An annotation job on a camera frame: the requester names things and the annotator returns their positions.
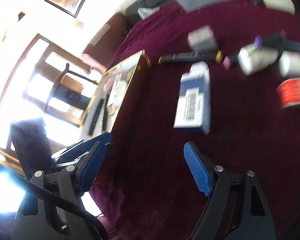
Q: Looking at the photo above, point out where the dark wooden chair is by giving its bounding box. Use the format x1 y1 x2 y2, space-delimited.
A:
44 63 98 112

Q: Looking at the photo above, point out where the black marker purple cap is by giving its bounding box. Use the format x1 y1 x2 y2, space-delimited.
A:
254 30 286 51

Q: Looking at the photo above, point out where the red-brown armchair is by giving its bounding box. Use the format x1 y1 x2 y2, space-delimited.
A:
81 12 129 74

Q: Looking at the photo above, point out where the black leather sofa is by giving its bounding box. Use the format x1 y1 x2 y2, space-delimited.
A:
125 0 170 27

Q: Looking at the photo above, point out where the black marker yellow cap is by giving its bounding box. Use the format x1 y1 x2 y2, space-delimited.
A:
158 50 223 64

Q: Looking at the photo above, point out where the white bottle orange cap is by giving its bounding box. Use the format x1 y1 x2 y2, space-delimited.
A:
279 51 300 77

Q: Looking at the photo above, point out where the red grey carton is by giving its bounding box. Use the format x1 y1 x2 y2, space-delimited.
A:
277 77 300 108

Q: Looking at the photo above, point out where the white gold-rimmed cardboard tray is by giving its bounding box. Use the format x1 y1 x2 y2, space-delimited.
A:
79 50 150 139

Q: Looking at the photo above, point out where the white plastic bag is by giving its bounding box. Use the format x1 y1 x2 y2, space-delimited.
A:
137 7 160 20

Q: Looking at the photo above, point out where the blue white medicine box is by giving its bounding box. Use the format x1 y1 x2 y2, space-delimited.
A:
173 61 211 134

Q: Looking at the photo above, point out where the small white square box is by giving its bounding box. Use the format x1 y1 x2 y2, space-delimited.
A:
187 25 218 52

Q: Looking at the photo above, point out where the maroon velvet bed cover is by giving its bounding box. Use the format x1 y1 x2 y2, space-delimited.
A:
90 0 300 240

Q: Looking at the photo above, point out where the white pill bottle red label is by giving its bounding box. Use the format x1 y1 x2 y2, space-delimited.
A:
238 43 279 76

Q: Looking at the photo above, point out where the black braided cable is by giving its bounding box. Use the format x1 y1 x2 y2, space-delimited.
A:
5 169 108 240

